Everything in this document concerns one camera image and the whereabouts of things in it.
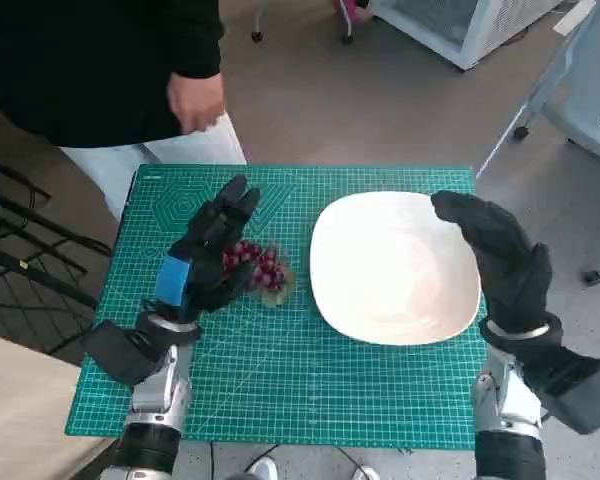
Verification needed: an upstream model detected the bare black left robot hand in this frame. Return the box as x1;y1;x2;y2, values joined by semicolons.
154;174;264;321

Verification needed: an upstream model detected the person's hand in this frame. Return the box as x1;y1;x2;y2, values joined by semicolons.
167;72;228;135

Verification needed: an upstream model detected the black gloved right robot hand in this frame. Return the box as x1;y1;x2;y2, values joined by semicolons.
430;190;554;332

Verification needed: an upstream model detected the red toy grape bunch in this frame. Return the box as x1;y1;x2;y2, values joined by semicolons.
221;239;296;306

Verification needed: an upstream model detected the white square plate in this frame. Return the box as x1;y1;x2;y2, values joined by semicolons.
309;192;483;346

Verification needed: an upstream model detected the person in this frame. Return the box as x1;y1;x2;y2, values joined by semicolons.
0;0;249;221

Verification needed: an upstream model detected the green cutting mat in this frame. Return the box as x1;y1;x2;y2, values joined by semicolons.
63;164;486;451

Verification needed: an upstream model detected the pink wheeled chair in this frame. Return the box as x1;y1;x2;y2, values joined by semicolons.
249;0;374;45

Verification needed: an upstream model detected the grey mesh chair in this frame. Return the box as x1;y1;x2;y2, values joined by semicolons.
474;0;600;286

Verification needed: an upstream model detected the light wooden desk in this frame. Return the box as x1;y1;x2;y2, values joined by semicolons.
0;329;116;480

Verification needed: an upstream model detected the white mesh cabinet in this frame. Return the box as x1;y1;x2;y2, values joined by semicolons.
372;0;566;71

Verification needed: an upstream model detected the beige cardboard piece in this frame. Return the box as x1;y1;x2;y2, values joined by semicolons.
554;0;597;37

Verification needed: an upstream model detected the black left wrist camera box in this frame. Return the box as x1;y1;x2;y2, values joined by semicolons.
82;319;157;386

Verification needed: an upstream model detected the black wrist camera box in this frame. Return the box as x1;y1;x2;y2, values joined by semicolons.
82;319;157;386
522;344;600;435

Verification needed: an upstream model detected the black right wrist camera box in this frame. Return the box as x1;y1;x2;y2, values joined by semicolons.
522;344;600;435

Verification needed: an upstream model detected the black wire rack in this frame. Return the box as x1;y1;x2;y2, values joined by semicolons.
0;147;114;361

